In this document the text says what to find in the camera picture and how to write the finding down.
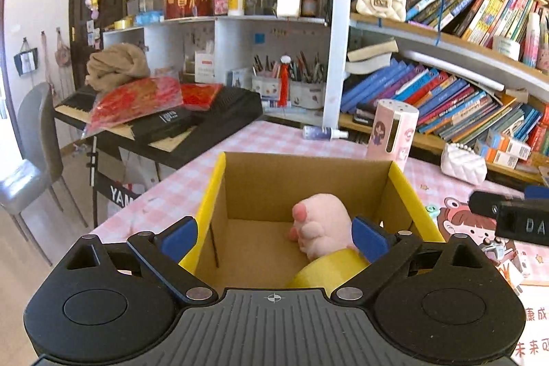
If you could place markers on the pink plush paw toy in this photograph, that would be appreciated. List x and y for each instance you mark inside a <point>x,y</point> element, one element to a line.
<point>321,216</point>

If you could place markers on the pink tall bottle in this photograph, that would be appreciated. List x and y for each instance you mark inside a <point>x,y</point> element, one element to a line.
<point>532,40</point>

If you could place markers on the black electronic keyboard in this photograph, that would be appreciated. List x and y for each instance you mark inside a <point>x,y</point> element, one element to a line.
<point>231,104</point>

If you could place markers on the brown glass bottle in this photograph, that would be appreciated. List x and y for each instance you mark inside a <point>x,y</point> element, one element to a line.
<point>308,3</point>

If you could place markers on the stack of lying books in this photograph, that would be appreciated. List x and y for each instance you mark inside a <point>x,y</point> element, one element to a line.
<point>371,57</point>

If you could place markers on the large white pen holder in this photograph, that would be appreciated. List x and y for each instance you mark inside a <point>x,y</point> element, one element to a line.
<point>309,93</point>

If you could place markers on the wooden bookshelf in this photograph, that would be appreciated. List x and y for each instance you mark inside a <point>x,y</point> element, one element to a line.
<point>472,44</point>

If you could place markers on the pink hanging bag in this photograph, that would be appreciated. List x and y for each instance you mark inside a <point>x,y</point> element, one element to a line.
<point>63,53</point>

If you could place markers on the red plastic bag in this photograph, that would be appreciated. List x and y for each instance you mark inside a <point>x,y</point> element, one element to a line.
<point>128,100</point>

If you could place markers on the red tassel ornament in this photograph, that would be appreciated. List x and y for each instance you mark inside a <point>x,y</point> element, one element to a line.
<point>284,83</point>

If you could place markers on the small white pen holder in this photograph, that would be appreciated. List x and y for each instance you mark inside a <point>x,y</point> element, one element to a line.
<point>266,87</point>

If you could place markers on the pink checked tablecloth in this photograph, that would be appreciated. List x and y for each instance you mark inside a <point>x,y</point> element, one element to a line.
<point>257,138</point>

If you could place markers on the dark tote bag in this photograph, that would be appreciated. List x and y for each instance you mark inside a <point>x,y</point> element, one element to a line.
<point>25,61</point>

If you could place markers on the grey chair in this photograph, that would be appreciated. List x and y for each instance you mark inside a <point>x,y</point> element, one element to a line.
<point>34,126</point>

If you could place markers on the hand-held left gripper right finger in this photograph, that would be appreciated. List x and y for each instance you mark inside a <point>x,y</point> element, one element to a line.
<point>366,239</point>

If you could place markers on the beige scarf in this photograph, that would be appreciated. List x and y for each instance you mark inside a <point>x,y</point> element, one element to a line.
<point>116,66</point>

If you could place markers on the small spray bottle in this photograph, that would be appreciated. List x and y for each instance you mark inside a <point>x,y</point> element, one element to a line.
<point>321,131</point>

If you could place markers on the small plush door charm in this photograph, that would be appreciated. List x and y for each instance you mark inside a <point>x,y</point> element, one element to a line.
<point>92,3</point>

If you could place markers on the blue packets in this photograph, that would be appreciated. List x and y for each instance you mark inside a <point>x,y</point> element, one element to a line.
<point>149,18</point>

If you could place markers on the pink cartoon cylinder box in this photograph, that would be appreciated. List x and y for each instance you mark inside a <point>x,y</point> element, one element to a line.
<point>388,134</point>

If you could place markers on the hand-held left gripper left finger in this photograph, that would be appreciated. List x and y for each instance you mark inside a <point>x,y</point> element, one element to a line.
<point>182,235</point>

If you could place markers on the cartoon girl desk mat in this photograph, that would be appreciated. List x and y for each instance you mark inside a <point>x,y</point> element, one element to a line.
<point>532,297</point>

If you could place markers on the yellow ribbon roll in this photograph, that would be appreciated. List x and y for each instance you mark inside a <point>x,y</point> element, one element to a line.
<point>123,23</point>

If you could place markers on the white quilted purse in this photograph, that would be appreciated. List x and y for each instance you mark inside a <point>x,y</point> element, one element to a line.
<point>463,166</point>

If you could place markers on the orange and white boxes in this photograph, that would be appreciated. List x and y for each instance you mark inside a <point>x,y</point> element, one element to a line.
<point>506,147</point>

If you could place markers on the white box red label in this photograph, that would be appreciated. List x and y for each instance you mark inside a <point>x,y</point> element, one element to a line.
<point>204,68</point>

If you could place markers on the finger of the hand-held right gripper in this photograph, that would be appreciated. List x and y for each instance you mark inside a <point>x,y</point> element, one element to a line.
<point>538,192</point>
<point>484,203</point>

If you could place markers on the black flat case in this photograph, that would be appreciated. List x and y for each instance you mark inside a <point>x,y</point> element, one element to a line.
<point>171,121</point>

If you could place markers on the black keyboard stand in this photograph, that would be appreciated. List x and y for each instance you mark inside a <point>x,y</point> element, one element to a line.
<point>92,168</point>

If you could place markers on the white shelf unit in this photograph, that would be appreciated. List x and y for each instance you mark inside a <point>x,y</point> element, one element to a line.
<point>227,40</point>

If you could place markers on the row of leaning books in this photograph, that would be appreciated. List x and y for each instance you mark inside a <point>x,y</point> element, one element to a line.
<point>429,96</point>

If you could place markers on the row of colourful paperback books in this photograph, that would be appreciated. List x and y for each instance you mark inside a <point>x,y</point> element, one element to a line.
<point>480,6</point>

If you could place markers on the small blue box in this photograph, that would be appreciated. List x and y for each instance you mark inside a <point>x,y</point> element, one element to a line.
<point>239,78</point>

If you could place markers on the red paper packet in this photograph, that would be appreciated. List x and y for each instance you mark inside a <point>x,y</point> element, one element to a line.
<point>199,96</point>

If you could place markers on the yellow tape roll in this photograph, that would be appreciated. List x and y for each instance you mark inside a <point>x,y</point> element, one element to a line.
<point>330,269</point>

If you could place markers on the yellow cardboard box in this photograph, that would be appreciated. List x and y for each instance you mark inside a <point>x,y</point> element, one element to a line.
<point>257,186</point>

